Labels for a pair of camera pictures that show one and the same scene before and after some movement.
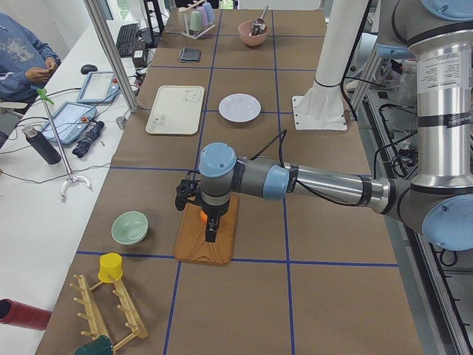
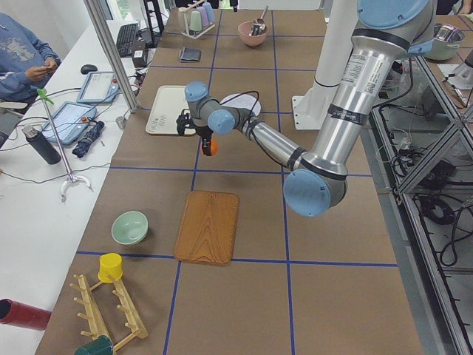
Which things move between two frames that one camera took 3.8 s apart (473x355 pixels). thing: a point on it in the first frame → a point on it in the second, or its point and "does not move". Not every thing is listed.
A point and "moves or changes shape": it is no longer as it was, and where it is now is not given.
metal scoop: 259,25 does not move
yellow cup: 110,264 does not move
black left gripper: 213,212 → 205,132
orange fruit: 204,217 moves or changes shape
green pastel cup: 195,21 does not move
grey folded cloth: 189,55 does not move
